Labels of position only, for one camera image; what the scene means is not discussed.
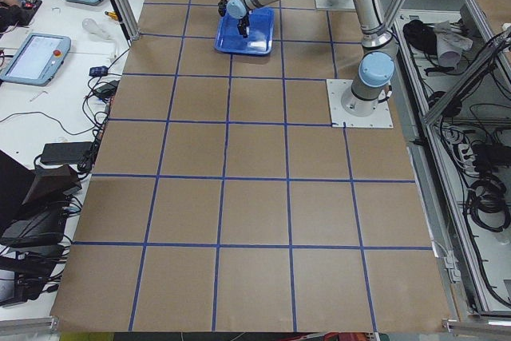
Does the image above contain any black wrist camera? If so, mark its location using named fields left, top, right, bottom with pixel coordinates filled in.
left=217, top=0, right=228, bottom=18

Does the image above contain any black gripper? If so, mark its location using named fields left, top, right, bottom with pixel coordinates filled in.
left=237, top=15, right=249, bottom=36

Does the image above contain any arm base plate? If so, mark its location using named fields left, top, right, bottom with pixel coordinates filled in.
left=326, top=79, right=394, bottom=129

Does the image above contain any blue plastic tray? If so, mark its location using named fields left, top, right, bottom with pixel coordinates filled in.
left=214, top=7, right=275, bottom=56

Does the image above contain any white light bulb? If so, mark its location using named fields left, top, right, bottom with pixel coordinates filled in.
left=82, top=18, right=113, bottom=40

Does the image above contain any teach pendant near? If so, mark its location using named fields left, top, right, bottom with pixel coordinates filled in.
left=1, top=33, right=71, bottom=86

